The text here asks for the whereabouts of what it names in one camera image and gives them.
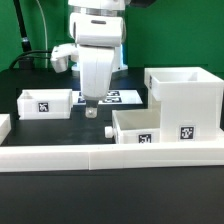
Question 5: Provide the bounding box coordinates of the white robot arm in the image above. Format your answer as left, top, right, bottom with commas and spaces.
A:
51, 0, 156, 118

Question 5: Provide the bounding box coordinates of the white front drawer tray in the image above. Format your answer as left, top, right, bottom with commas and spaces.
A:
104, 109, 160, 144

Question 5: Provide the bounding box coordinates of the black cable with connector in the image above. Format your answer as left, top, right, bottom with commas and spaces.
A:
9, 49, 54, 70

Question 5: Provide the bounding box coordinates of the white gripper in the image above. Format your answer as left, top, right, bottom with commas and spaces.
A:
51, 17, 124, 118

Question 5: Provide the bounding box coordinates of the white block at left edge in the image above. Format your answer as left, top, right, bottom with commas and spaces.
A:
0, 114, 11, 145

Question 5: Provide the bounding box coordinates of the white drawer cabinet box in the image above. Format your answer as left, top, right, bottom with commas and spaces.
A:
144, 67, 224, 142

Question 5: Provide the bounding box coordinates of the white thin cable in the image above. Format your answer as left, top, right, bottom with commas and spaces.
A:
35, 0, 49, 69

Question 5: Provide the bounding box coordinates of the black vertical pole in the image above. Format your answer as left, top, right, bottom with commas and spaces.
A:
13, 0, 34, 69

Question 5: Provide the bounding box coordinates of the printed marker sheet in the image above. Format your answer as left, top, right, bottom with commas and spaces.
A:
72, 90, 142, 105

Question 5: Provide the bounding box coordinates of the white L-shaped boundary fence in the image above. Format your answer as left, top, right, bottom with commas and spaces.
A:
0, 140, 224, 172

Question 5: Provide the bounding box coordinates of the white drawer tray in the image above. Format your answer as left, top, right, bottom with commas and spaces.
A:
104, 109, 160, 144
17, 89, 73, 120

